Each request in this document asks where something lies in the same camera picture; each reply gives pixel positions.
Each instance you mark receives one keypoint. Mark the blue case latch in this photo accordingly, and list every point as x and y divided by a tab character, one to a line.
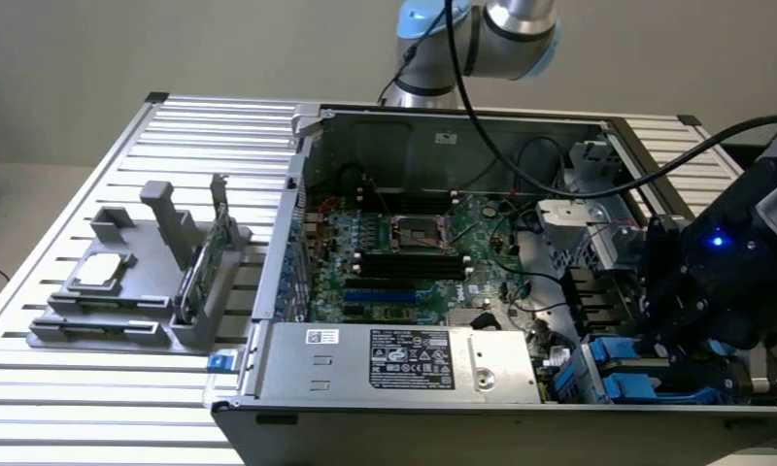
221	361

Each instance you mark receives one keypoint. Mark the silver power supply unit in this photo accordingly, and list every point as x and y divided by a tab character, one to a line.
401	364

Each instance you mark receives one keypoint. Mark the open black PC case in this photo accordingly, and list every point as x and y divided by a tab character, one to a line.
362	432

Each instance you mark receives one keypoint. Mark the black RAM slots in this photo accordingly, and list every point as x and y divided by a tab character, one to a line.
410	264

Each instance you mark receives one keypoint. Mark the green motherboard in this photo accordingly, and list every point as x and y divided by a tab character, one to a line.
376	310

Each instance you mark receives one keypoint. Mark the blue expansion slot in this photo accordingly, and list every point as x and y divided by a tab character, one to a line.
381	295

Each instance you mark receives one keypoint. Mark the green RAM stick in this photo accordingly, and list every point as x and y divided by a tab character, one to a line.
113	301
97	331

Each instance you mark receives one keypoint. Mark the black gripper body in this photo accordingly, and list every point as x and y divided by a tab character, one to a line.
739	272

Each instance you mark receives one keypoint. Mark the grey parts rack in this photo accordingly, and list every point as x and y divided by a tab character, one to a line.
149	320

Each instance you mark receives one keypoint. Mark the disk with blue carrier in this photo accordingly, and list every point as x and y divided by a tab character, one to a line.
621	361

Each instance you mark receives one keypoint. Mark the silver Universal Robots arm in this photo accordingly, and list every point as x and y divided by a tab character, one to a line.
517	34

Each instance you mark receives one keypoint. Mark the green graphics card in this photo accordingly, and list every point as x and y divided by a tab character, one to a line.
210	252

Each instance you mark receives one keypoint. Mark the CPU socket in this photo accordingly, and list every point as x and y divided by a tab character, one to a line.
422	233

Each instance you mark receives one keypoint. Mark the silver chipset heatsink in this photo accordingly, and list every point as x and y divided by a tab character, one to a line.
469	318

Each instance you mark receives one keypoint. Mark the silver metal disk bay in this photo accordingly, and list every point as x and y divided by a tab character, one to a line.
576	228

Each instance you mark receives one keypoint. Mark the silver CPU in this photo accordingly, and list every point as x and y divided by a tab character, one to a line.
100	269

